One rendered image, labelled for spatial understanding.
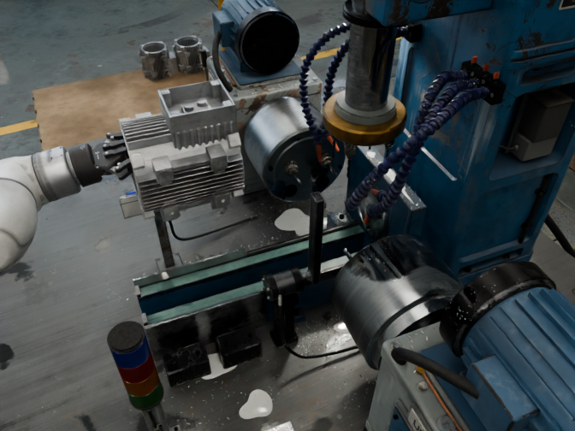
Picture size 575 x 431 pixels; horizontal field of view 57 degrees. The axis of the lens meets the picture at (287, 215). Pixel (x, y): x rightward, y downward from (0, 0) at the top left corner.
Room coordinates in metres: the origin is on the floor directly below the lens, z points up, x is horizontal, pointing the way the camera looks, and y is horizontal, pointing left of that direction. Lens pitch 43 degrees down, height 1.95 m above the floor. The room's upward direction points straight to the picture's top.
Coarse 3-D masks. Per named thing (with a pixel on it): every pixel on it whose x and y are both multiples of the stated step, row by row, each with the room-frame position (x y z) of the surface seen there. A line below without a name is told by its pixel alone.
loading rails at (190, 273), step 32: (352, 224) 1.07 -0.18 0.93; (224, 256) 0.94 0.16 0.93; (256, 256) 0.96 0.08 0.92; (288, 256) 0.96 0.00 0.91; (352, 256) 0.96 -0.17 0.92; (160, 288) 0.85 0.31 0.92; (192, 288) 0.87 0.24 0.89; (224, 288) 0.90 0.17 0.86; (256, 288) 0.85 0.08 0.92; (320, 288) 0.89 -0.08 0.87; (160, 320) 0.75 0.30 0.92; (192, 320) 0.76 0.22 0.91; (224, 320) 0.78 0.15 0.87; (256, 320) 0.81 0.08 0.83; (160, 352) 0.72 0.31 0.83
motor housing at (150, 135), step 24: (144, 120) 0.84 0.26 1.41; (144, 144) 0.79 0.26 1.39; (168, 144) 0.80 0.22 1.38; (216, 144) 0.82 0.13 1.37; (144, 168) 0.76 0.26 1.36; (192, 168) 0.77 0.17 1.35; (240, 168) 0.80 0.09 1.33; (144, 192) 0.73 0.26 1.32; (168, 192) 0.75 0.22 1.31; (192, 192) 0.77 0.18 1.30; (216, 192) 0.78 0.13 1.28
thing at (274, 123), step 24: (264, 120) 1.26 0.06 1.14; (288, 120) 1.23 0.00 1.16; (264, 144) 1.18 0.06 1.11; (288, 144) 1.16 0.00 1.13; (312, 144) 1.18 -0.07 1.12; (264, 168) 1.14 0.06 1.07; (288, 168) 1.13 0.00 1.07; (312, 168) 1.18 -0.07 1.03; (336, 168) 1.21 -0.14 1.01; (288, 192) 1.15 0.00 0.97; (312, 192) 1.19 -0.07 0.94
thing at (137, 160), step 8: (120, 120) 0.87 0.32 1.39; (232, 136) 0.82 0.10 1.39; (232, 144) 0.81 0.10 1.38; (240, 144) 0.81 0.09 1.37; (136, 160) 0.75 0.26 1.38; (136, 168) 0.75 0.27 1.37; (232, 192) 0.82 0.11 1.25; (240, 192) 0.82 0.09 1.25; (144, 216) 0.74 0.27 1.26; (152, 216) 0.75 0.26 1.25
